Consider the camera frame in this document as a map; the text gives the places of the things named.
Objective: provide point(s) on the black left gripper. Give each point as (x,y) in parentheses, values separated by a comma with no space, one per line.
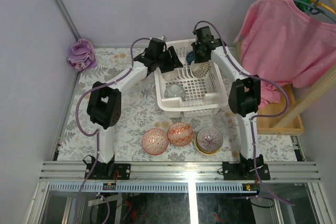
(168,60)

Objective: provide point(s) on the purple striped bowl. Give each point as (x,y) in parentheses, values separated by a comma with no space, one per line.
(209,139)

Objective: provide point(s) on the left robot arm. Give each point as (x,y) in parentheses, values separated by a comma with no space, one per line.
(105,103)

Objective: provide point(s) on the red eye pattern bowl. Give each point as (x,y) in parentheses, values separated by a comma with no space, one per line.
(155,141)

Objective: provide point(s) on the purple folded cloth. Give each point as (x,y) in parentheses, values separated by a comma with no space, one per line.
(82,56)

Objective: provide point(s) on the aluminium mounting rail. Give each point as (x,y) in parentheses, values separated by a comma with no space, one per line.
(279,172)

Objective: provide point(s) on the white plastic dish rack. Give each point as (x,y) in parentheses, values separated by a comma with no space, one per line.
(202,95)

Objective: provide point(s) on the pink t-shirt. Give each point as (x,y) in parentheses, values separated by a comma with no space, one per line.
(282,44)

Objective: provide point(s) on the green clothes hanger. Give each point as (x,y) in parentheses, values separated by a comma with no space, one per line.
(314,7)

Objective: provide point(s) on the brown checker pattern bowl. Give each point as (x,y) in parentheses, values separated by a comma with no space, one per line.
(200,70)

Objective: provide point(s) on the floral table mat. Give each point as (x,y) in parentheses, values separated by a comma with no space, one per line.
(140,113)

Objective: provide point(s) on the yellow rimmed bottom bowl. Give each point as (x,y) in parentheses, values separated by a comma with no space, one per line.
(205,152)

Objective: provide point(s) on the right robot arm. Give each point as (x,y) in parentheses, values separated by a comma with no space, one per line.
(244,96)

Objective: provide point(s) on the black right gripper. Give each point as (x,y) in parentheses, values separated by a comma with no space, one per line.
(195,46)

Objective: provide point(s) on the blue triangle pattern bowl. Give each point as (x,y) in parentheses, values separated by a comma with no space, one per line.
(190,58)

